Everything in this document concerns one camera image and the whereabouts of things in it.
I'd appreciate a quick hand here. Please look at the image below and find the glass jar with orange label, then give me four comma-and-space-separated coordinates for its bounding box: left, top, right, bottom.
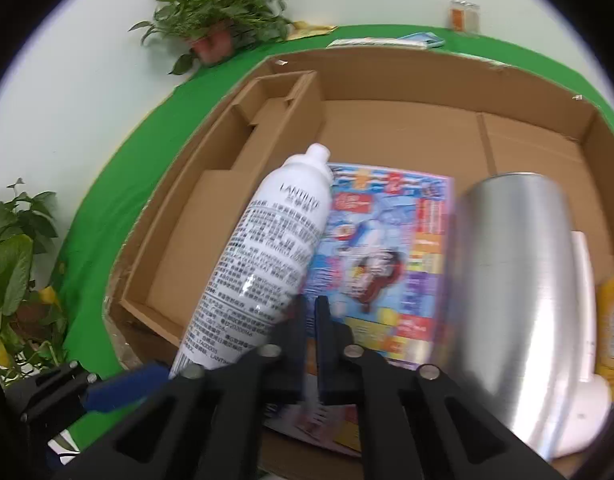
448, 0, 482, 33

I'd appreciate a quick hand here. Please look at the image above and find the bushy plant in red pot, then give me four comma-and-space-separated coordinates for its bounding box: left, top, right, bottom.
130, 0, 294, 76

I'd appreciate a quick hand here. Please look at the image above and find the green tablecloth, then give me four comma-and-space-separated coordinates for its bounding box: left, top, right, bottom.
52, 24, 614, 461

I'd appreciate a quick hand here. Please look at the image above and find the large-leaf potted plant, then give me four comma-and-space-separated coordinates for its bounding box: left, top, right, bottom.
0, 177, 70, 391

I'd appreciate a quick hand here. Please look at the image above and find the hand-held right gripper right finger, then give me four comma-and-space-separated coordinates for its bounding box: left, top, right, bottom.
314, 295, 562, 480

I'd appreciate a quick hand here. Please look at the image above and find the yellow paper packet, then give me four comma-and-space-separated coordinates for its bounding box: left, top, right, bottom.
292, 21, 338, 40

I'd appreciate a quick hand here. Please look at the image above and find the white plastic object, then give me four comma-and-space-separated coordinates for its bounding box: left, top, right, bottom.
549, 231, 614, 461

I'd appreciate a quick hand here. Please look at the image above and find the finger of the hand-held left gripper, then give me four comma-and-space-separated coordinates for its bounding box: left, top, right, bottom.
7, 360, 169, 423

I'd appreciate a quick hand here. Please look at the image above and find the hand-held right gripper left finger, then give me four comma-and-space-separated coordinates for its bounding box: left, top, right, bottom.
52, 294, 309, 480

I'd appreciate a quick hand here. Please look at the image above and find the large brown cardboard box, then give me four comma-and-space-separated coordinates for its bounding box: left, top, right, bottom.
102, 47, 614, 480

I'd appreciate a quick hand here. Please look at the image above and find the flat blue box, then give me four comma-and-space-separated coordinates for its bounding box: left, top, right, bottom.
397, 31, 446, 51

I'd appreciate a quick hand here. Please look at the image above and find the silver metal tumbler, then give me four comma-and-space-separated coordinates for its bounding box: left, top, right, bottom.
427, 172, 596, 463

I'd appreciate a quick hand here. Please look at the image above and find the white spray bottle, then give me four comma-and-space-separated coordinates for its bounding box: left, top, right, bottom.
168, 143, 334, 381

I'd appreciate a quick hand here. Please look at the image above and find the colourful printed game box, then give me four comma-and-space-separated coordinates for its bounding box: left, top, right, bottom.
262, 161, 455, 458

